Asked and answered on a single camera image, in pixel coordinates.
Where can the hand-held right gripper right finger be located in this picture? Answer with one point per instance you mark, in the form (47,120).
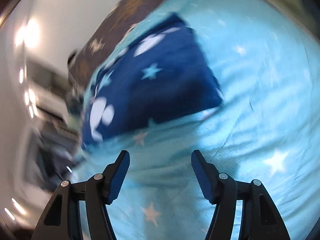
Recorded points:
(202,177)

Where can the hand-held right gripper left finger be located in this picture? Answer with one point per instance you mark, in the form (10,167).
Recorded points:
(117,180)

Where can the blue star-print fleece robe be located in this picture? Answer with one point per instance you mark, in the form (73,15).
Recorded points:
(170,87)

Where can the light blue star blanket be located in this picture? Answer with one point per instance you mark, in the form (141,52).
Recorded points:
(250,105)

